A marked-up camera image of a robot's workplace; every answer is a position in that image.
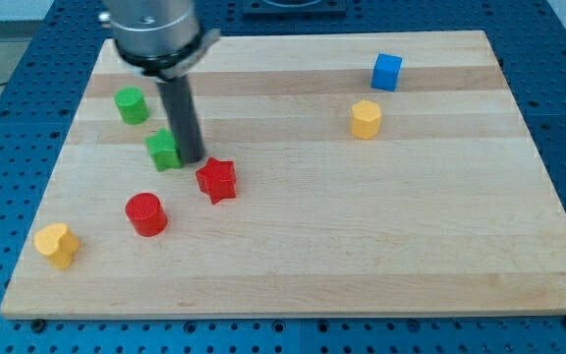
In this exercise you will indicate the red star block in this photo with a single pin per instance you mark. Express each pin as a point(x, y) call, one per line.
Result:
point(217, 179)

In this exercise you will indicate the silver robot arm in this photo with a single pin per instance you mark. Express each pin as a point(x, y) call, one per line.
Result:
point(161, 39)

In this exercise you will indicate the green star block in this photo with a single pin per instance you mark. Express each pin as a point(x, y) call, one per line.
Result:
point(162, 150)

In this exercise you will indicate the wooden board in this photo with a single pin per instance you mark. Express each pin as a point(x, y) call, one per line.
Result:
point(447, 212)

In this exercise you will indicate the yellow hexagon block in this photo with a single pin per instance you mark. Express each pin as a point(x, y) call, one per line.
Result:
point(366, 119)

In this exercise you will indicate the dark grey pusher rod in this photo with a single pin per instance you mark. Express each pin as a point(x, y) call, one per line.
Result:
point(177, 100)

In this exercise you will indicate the red cylinder block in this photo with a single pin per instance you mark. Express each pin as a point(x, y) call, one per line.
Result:
point(146, 214)

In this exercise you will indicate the blue cube block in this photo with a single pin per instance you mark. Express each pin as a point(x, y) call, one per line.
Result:
point(385, 72)

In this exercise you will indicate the green cylinder block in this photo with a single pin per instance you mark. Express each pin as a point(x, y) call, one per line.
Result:
point(131, 105)

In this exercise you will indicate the yellow heart block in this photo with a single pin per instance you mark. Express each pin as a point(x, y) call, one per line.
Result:
point(57, 243)

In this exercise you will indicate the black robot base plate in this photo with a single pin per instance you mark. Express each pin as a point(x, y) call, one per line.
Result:
point(293, 7)

